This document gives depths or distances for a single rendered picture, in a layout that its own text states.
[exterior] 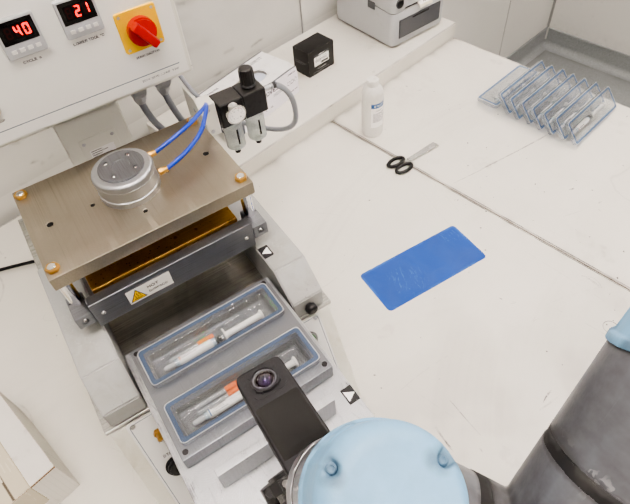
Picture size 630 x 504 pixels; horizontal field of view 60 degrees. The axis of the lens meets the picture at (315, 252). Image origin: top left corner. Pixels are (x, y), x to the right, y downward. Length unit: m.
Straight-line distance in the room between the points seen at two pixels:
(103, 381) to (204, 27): 0.96
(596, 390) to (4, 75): 0.71
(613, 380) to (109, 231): 0.57
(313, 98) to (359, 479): 1.19
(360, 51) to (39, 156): 0.84
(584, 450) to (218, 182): 0.55
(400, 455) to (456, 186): 0.99
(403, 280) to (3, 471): 0.71
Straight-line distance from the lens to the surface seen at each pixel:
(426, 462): 0.27
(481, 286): 1.05
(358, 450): 0.27
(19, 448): 0.93
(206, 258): 0.74
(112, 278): 0.73
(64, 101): 0.82
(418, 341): 0.97
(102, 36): 0.79
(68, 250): 0.71
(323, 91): 1.41
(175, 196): 0.72
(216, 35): 1.48
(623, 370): 0.28
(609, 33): 3.08
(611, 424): 0.28
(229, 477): 0.64
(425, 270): 1.06
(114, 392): 0.74
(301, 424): 0.46
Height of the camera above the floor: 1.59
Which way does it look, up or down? 51 degrees down
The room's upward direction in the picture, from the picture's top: 6 degrees counter-clockwise
